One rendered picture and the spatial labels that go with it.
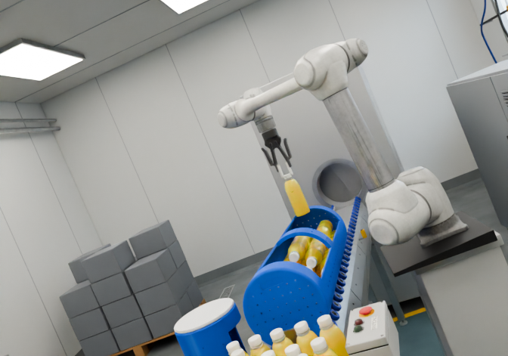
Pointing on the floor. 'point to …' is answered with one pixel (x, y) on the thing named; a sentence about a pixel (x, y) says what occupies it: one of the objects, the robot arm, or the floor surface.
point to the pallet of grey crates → (131, 293)
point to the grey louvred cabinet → (486, 128)
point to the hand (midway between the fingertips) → (284, 169)
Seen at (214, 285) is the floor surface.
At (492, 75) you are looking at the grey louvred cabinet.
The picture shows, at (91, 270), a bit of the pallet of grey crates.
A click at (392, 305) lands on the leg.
